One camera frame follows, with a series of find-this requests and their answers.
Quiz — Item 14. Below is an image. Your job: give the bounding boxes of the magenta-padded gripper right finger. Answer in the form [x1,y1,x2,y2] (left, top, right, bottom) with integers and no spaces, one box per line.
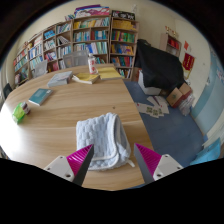
[133,143,184,185]

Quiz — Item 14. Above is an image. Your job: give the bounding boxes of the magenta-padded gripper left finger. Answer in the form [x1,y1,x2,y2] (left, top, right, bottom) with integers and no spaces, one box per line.
[43,143,95,187]

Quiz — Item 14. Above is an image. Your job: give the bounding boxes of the white waffle towel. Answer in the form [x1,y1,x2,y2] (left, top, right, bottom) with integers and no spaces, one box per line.
[75,112,136,172]

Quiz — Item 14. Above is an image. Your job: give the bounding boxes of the blue plastic sheet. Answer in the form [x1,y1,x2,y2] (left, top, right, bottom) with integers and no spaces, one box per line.
[189,136,223,167]

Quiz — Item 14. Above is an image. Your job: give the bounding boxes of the papers on floor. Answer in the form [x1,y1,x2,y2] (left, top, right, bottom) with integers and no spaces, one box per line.
[134,95,171,119]

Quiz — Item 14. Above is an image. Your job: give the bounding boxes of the green plastic bag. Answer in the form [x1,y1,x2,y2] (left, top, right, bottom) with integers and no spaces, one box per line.
[11,102,27,124]

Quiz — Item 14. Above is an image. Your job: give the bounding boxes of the cardboard box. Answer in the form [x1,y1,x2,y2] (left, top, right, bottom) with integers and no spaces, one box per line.
[166,82,193,109]

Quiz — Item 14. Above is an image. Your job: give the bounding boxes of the teal book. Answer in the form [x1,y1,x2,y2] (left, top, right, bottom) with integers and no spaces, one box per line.
[27,87,54,107]

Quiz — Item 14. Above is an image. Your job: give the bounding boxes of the white box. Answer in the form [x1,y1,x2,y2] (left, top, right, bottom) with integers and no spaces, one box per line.
[137,69,163,96]

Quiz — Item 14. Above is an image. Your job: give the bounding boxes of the grey book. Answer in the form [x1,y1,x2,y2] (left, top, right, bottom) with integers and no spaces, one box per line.
[46,70,74,88]

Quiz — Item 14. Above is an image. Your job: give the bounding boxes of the yellow book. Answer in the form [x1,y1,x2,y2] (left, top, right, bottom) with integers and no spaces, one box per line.
[71,72,101,85]

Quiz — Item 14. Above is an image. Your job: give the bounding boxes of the dark office chair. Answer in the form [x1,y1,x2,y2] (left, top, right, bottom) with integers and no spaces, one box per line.
[2,82,14,100]

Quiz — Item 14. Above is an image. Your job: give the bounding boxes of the black cloth cover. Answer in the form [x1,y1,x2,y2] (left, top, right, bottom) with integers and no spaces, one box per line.
[134,38,185,93]

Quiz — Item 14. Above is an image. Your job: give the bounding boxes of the grey mesh chair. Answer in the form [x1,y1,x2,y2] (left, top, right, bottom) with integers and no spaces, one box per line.
[62,49,90,69]
[33,59,49,78]

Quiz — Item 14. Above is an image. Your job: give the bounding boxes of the yellow folder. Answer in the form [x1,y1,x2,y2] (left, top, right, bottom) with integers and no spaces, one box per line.
[96,66,123,81]

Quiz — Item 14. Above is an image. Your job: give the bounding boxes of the white plastic bottle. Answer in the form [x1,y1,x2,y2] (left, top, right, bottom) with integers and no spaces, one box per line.
[87,53,99,75]

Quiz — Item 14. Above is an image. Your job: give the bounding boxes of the wooden bookshelf unit with books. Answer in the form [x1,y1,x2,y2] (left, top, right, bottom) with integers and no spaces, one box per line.
[12,4,140,86]

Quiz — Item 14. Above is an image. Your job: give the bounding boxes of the red wall hanging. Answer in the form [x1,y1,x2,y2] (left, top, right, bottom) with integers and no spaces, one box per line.
[182,52,196,80]

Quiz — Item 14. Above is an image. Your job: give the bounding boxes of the small wooden wall shelf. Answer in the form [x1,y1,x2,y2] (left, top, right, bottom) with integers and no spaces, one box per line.
[159,32,183,58]

